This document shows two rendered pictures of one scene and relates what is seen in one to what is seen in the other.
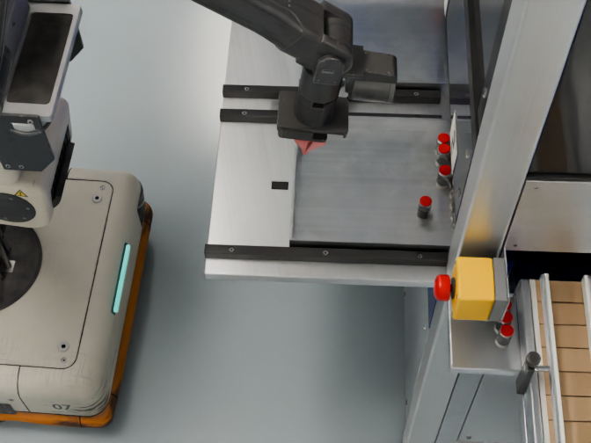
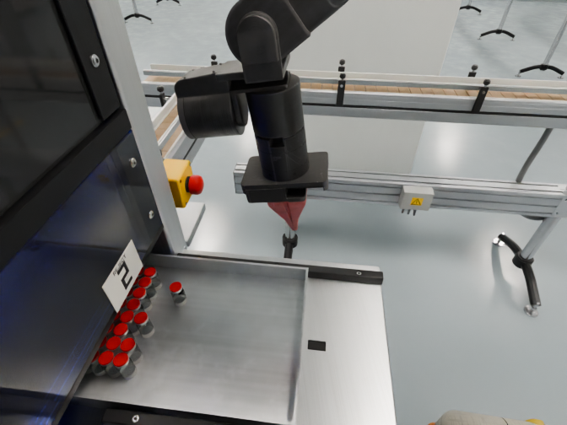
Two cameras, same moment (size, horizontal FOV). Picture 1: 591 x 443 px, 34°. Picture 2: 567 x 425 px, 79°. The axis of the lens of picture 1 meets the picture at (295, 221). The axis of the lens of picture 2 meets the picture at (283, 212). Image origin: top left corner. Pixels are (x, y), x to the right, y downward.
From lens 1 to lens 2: 148 cm
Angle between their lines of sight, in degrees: 80
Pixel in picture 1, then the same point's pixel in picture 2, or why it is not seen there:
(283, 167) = (312, 368)
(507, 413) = not seen: hidden behind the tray
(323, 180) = (270, 346)
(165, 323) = not seen: outside the picture
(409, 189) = (183, 329)
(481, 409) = not seen: hidden behind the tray
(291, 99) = (311, 174)
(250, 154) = (353, 390)
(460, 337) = (191, 216)
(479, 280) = (169, 166)
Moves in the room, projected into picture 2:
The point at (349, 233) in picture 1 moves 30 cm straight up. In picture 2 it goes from (252, 289) to (239, 149)
